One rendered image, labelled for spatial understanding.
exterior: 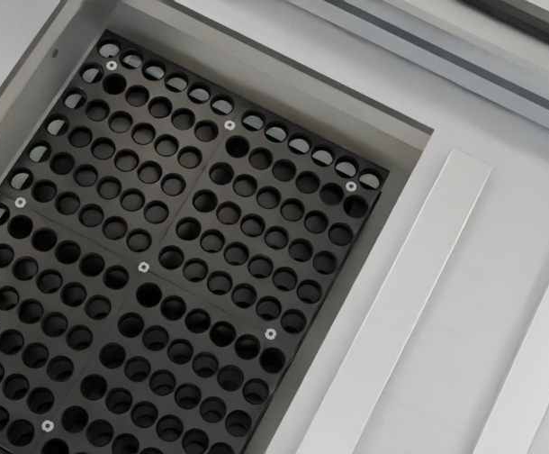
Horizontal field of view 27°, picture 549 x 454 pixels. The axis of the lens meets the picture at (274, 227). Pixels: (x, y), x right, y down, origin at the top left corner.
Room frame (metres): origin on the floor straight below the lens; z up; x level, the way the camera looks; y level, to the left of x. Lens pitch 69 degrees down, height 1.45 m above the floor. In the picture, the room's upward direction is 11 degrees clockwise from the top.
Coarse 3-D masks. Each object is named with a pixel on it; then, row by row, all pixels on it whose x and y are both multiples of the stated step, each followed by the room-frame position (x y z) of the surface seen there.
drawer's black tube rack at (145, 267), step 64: (128, 64) 0.31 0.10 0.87; (64, 128) 0.26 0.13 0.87; (128, 128) 0.27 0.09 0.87; (192, 128) 0.26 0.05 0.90; (0, 192) 0.20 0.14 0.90; (64, 192) 0.21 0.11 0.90; (128, 192) 0.22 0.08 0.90; (192, 192) 0.22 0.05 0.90; (256, 192) 0.23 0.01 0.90; (320, 192) 0.24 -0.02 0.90; (0, 256) 0.18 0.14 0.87; (64, 256) 0.19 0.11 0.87; (128, 256) 0.18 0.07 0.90; (192, 256) 0.19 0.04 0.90; (256, 256) 0.20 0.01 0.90; (320, 256) 0.20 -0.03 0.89; (0, 320) 0.14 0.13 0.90; (64, 320) 0.15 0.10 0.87; (128, 320) 0.16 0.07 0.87; (192, 320) 0.16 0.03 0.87; (256, 320) 0.16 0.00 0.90; (0, 384) 0.11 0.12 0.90; (64, 384) 0.11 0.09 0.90; (128, 384) 0.12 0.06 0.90; (192, 384) 0.12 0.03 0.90; (256, 384) 0.14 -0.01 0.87; (0, 448) 0.08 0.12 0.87; (64, 448) 0.09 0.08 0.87; (128, 448) 0.09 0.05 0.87; (192, 448) 0.10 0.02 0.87
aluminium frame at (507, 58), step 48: (288, 0) 0.32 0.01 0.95; (336, 0) 0.32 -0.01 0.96; (384, 0) 0.31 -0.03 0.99; (432, 0) 0.31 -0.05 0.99; (480, 0) 0.31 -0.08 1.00; (384, 48) 0.30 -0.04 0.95; (432, 48) 0.30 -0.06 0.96; (480, 48) 0.29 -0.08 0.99; (528, 48) 0.29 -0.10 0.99; (528, 96) 0.28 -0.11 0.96
